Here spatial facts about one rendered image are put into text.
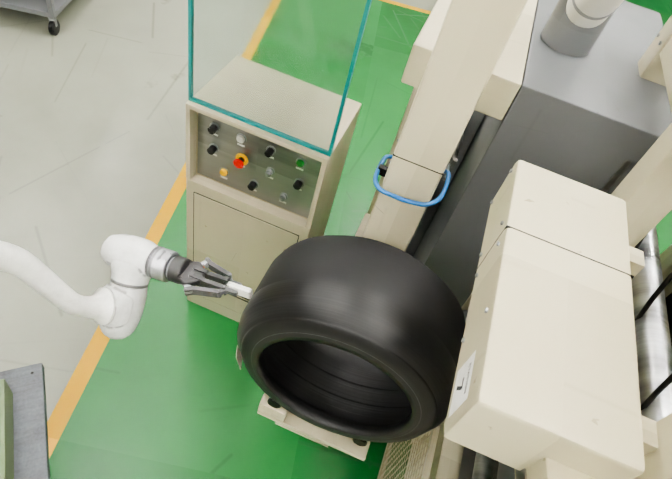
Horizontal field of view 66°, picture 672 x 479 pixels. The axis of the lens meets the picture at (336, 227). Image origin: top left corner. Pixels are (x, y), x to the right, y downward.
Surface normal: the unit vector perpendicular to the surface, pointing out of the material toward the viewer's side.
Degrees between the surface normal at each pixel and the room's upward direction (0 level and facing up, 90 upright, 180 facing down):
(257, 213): 90
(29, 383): 0
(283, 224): 90
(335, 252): 24
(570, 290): 0
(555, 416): 0
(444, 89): 90
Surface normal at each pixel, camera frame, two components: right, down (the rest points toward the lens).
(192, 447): 0.21, -0.65
